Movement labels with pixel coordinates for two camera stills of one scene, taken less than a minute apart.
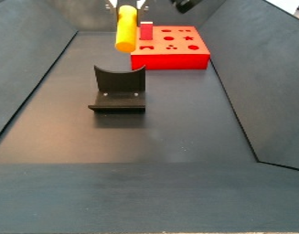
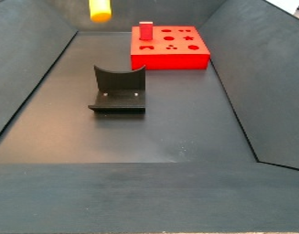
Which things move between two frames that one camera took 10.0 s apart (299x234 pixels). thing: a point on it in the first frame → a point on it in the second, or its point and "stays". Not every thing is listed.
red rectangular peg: (145, 30) stays
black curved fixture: (120, 90) stays
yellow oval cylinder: (125, 28) → (100, 10)
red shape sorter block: (175, 48) stays
